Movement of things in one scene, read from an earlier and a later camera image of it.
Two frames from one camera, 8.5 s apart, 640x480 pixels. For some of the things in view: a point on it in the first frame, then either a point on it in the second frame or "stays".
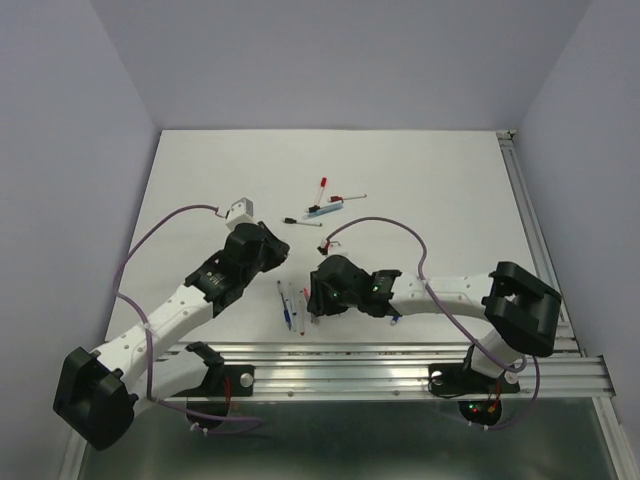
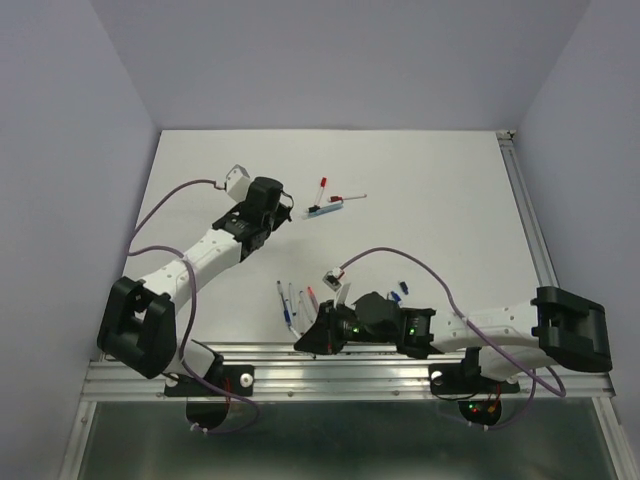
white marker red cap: x=322 y=186 stays
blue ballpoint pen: x=286 y=312 stays
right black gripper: x=319 y=302 to x=323 y=335
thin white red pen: x=337 y=198 stays
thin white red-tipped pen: x=301 y=321 to x=296 y=334
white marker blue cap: x=290 y=316 to x=291 y=298
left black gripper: x=277 y=249 to x=281 y=217
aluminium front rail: x=404 y=369 stays
